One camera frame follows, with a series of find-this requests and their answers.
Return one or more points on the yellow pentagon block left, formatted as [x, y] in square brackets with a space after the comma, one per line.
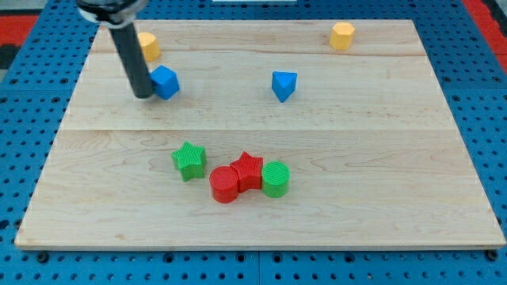
[149, 45]

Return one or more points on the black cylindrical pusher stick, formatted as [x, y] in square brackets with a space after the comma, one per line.
[130, 52]

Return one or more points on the green star block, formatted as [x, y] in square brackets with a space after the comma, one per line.
[190, 161]

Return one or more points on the blue cube block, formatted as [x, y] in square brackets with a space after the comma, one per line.
[165, 82]

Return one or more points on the green cylinder block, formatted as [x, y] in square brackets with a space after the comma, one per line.
[275, 177]

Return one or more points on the red cylinder block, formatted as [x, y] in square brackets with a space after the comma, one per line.
[224, 184]

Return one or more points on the blue triangular prism block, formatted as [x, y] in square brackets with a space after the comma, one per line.
[283, 84]

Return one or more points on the yellow hexagon block right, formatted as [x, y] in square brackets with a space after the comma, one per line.
[341, 36]

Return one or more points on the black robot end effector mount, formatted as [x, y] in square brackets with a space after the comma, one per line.
[115, 14]

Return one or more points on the light wooden board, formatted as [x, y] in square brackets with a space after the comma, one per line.
[376, 159]

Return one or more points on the red star block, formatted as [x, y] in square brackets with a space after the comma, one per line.
[248, 169]

